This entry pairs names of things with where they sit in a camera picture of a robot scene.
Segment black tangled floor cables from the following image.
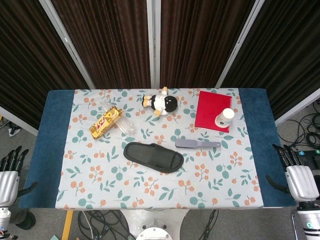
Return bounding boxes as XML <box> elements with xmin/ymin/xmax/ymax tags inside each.
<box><xmin>77</xmin><ymin>209</ymin><xmax>137</xmax><ymax>240</ymax></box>

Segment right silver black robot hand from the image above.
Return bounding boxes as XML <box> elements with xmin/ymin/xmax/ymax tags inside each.
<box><xmin>265</xmin><ymin>143</ymin><xmax>320</xmax><ymax>204</ymax></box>

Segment black rubber slipper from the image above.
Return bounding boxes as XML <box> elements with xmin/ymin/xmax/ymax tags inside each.
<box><xmin>123</xmin><ymin>141</ymin><xmax>185</xmax><ymax>174</ymax></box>

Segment white table pedestal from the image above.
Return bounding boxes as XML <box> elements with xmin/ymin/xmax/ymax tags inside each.
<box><xmin>119</xmin><ymin>208</ymin><xmax>191</xmax><ymax>240</ymax></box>

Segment black white plush doll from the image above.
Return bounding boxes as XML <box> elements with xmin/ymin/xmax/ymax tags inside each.
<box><xmin>141</xmin><ymin>86</ymin><xmax>179</xmax><ymax>117</ymax></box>

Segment white paper cup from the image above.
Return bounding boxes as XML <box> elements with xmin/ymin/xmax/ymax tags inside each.
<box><xmin>214</xmin><ymin>107</ymin><xmax>236</xmax><ymax>128</ymax></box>

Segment black coiled cable bundle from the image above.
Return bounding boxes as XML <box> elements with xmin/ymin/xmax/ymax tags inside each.
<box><xmin>277</xmin><ymin>98</ymin><xmax>320</xmax><ymax>151</ymax></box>

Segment grey handle tool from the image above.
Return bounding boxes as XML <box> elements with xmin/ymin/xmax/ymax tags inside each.
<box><xmin>174</xmin><ymin>138</ymin><xmax>222</xmax><ymax>149</ymax></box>

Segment brown curtain partition panel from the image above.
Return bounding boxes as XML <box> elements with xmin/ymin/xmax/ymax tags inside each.
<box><xmin>153</xmin><ymin>0</ymin><xmax>266</xmax><ymax>90</ymax></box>
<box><xmin>216</xmin><ymin>0</ymin><xmax>320</xmax><ymax>126</ymax></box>
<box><xmin>0</xmin><ymin>0</ymin><xmax>95</xmax><ymax>136</ymax></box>
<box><xmin>39</xmin><ymin>0</ymin><xmax>155</xmax><ymax>90</ymax></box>

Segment black floor cable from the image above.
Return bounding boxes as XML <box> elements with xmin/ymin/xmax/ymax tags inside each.
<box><xmin>199</xmin><ymin>209</ymin><xmax>219</xmax><ymax>240</ymax></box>

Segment gold snack package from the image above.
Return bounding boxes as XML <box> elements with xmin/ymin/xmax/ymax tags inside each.
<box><xmin>89</xmin><ymin>106</ymin><xmax>123</xmax><ymax>140</ymax></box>

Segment red spiral notebook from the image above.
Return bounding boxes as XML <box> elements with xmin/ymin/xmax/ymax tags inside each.
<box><xmin>194</xmin><ymin>90</ymin><xmax>234</xmax><ymax>134</ymax></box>

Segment blue table cover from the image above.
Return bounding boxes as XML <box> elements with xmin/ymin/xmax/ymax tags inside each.
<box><xmin>18</xmin><ymin>87</ymin><xmax>297</xmax><ymax>210</ymax></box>

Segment floral printed tablecloth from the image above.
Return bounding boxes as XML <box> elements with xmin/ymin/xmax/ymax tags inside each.
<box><xmin>55</xmin><ymin>87</ymin><xmax>265</xmax><ymax>210</ymax></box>

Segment black equipment box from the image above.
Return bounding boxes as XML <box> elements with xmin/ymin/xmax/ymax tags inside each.
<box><xmin>301</xmin><ymin>154</ymin><xmax>320</xmax><ymax>168</ymax></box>

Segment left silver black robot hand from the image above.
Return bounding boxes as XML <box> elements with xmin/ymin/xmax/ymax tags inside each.
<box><xmin>0</xmin><ymin>145</ymin><xmax>38</xmax><ymax>208</ymax></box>

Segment white round robot torso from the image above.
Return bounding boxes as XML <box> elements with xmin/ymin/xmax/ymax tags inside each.
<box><xmin>136</xmin><ymin>226</ymin><xmax>173</xmax><ymax>240</ymax></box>

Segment clear plastic cup stack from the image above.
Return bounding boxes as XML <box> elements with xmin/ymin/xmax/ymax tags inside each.
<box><xmin>99</xmin><ymin>99</ymin><xmax>137</xmax><ymax>135</ymax></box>

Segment white paper scrap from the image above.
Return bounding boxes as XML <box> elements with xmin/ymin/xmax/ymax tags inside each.
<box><xmin>8</xmin><ymin>124</ymin><xmax>22</xmax><ymax>137</ymax></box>

